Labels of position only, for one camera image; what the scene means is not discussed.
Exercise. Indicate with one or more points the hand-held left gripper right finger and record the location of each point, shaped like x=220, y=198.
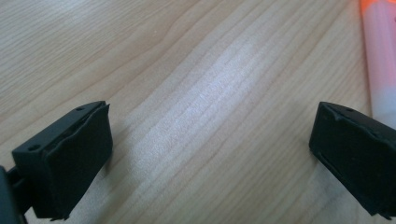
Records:
x=358, y=155

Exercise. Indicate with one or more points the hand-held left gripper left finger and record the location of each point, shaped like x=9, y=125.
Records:
x=74, y=161

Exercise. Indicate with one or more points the orange highlighter pen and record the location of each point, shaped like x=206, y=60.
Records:
x=381, y=62

